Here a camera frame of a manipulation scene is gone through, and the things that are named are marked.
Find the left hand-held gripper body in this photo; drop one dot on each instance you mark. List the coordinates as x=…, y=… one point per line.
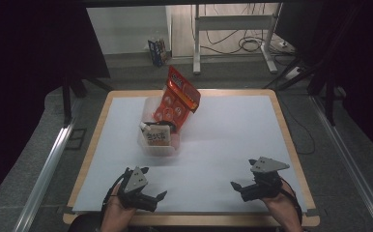
x=136, y=193

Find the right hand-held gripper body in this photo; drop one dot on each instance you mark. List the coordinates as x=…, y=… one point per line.
x=266, y=187

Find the clear plastic container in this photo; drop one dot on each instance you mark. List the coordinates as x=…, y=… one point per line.
x=158, y=150

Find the beige and red snack packet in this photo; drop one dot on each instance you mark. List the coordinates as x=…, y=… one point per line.
x=157, y=135

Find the black and red snack packet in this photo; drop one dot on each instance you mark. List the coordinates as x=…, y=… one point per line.
x=165, y=124

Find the large red snack bag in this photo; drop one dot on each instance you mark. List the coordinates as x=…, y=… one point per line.
x=178, y=96

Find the person's left hand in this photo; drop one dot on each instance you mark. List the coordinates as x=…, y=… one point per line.
x=117, y=217

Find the person's right hand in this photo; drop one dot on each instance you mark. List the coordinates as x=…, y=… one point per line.
x=286, y=212

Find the wooden table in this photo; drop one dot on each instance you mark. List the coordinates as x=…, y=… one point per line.
x=187, y=220

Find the white table mat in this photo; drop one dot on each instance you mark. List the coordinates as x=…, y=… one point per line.
x=226, y=135

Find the dark round object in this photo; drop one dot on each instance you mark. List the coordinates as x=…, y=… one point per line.
x=84, y=224

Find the dark floor grate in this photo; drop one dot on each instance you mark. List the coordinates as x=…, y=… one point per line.
x=76, y=139

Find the black stand legs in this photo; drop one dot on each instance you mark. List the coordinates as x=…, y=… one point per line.
x=67, y=103
x=329, y=103

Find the white power strip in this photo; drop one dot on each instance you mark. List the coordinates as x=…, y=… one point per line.
x=293, y=72

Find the blue box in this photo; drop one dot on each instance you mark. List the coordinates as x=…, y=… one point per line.
x=158, y=51

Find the white metal stand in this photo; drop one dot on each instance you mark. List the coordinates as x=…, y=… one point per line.
x=236, y=22

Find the black curtain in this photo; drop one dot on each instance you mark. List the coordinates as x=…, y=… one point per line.
x=30, y=64
x=361, y=64

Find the aluminium rail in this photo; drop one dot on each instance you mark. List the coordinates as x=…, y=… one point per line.
x=345, y=154
x=44, y=180

